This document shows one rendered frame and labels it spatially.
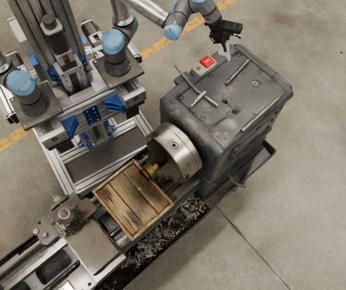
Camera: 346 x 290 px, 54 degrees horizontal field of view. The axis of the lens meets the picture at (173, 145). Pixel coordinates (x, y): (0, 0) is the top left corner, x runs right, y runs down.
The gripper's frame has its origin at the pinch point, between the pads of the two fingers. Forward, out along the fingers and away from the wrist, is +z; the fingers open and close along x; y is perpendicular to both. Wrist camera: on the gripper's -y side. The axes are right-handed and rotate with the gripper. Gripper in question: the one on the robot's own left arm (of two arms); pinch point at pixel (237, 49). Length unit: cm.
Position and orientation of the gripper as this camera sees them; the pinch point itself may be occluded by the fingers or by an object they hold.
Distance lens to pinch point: 172.7
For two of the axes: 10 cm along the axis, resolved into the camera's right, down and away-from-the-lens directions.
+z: 5.5, 5.4, 6.3
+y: -7.1, -1.0, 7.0
